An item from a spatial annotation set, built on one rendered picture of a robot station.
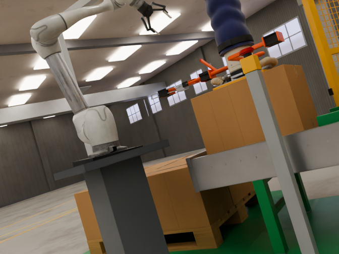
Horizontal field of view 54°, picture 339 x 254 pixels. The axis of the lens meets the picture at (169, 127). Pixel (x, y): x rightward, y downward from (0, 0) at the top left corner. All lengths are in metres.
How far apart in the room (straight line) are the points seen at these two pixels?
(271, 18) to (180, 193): 9.87
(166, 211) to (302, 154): 1.05
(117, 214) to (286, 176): 0.85
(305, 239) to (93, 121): 1.20
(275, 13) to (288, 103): 9.83
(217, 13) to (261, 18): 9.78
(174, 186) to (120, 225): 0.60
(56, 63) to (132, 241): 1.10
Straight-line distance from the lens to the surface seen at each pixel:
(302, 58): 11.14
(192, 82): 2.31
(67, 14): 2.07
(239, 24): 2.15
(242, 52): 1.60
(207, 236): 2.27
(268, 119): 1.57
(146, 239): 1.89
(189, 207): 2.26
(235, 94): 1.97
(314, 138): 1.73
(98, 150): 1.87
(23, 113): 12.94
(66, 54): 5.95
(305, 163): 1.76
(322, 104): 11.01
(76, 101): 2.08
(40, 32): 2.00
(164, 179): 2.30
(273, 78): 1.90
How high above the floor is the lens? 0.74
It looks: 2 degrees up
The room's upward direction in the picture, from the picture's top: 17 degrees counter-clockwise
